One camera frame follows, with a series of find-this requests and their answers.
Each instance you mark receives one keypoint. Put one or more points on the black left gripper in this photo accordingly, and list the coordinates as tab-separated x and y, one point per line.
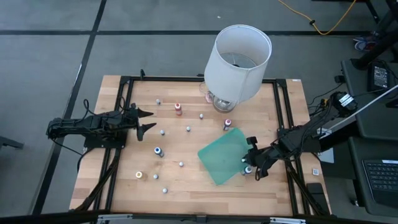
129	119

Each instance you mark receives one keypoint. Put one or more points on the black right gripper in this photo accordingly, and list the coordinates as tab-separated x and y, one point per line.
264	157

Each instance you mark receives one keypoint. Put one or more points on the large dark-capped food coloring bottle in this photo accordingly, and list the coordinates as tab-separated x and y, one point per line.
247	170

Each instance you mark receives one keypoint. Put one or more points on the green translucent plastic bin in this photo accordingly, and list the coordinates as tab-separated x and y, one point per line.
220	158

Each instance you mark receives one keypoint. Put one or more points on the large blue food coloring bottle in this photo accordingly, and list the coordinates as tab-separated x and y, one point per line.
158	151

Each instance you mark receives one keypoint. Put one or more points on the pink small bottle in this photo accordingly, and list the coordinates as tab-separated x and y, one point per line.
178	109

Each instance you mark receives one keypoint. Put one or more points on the large pink food coloring bottle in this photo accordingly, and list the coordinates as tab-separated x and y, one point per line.
227	124

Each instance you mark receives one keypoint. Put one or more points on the large yellow food coloring bottle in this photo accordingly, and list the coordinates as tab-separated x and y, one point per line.
139	175

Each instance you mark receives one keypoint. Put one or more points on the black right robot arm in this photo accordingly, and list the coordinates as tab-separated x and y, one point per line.
311	133

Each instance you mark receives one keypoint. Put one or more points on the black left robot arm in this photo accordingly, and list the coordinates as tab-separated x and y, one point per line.
77	124

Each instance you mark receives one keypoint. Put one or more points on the small white tag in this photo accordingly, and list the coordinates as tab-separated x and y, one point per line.
315	171

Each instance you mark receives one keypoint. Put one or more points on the black flat device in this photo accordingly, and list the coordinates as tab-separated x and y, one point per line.
315	191

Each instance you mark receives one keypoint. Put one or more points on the white paper sheet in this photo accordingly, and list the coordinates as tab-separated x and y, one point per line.
328	155

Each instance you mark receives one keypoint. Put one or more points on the silver table lamp white shade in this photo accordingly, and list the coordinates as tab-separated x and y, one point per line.
230	77

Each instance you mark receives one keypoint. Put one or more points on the yellow power plug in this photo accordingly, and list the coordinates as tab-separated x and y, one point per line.
325	102

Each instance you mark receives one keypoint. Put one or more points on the dark grey side desk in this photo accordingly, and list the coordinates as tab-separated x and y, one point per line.
376	124

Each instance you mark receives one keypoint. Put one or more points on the black laptop keyboard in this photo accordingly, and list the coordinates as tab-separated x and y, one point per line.
382	180

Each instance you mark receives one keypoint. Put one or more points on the black chair base leg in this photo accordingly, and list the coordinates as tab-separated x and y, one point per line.
9	142

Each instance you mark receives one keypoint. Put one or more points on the thin white rod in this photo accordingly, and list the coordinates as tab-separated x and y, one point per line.
373	101

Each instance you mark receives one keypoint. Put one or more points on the black power adapter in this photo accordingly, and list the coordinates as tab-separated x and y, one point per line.
380	77

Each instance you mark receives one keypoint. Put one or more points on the person's shoe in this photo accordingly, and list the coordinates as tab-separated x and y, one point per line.
362	45

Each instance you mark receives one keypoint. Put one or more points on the black stand leg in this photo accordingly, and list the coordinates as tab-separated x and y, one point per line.
379	37

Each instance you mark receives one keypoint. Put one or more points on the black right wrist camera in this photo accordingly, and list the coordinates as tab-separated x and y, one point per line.
252	141

